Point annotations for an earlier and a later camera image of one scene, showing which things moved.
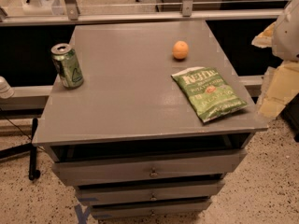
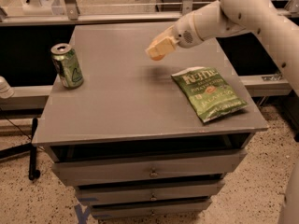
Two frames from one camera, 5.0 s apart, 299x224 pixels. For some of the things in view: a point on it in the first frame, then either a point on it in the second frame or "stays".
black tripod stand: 34,173 stays
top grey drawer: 149,168 stays
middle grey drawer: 150,192 stays
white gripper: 289,35 to 184,32
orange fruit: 180,49 to 157,57
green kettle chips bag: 210,93 stays
